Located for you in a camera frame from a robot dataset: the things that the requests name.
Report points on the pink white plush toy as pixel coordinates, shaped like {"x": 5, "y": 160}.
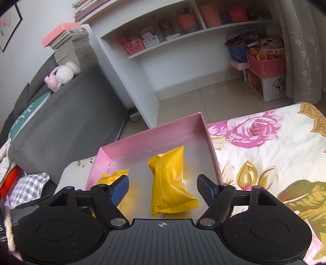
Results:
{"x": 62, "y": 75}

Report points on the blue storage bin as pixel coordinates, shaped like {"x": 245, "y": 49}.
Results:
{"x": 239, "y": 53}

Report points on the lace curtain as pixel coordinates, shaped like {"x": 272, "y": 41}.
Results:
{"x": 303, "y": 60}

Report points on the white label box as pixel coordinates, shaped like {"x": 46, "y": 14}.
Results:
{"x": 151, "y": 41}

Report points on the coral cup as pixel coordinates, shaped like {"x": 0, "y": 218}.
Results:
{"x": 210, "y": 15}

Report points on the framed wall picture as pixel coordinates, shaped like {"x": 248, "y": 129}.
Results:
{"x": 9, "y": 22}

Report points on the pink silver cardboard box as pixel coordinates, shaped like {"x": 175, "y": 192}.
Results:
{"x": 134, "y": 152}

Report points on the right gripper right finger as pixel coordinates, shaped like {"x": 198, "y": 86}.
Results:
{"x": 218, "y": 198}

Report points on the grey checkered cloth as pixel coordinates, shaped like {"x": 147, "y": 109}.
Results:
{"x": 28, "y": 188}

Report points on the floral tablecloth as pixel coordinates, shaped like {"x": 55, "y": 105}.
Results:
{"x": 281, "y": 150}

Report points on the pink basket on floor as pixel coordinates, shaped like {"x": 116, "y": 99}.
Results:
{"x": 267, "y": 68}

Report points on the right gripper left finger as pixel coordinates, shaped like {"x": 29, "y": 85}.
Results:
{"x": 107, "y": 198}

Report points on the red shelf basket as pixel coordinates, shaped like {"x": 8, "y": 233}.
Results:
{"x": 238, "y": 15}

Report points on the white bookshelf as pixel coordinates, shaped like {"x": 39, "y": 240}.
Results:
{"x": 181, "y": 62}

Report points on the stack of books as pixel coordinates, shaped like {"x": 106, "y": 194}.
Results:
{"x": 70, "y": 43}

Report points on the grey sofa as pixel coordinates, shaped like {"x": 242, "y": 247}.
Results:
{"x": 82, "y": 116}

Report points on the large yellow snack pack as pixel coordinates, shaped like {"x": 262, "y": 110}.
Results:
{"x": 169, "y": 194}

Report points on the white printed storage box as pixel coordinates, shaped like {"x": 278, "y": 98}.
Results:
{"x": 267, "y": 88}

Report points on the teal cushion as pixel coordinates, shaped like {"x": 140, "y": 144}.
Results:
{"x": 27, "y": 114}

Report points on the small pink shelf basket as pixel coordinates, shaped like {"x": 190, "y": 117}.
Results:
{"x": 133, "y": 46}

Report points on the yellow orange-print snack pack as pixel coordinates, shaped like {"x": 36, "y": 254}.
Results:
{"x": 109, "y": 179}

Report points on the power strip with cable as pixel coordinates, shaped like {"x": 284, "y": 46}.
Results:
{"x": 134, "y": 115}

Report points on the coral pen holder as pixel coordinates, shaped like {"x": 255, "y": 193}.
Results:
{"x": 188, "y": 23}

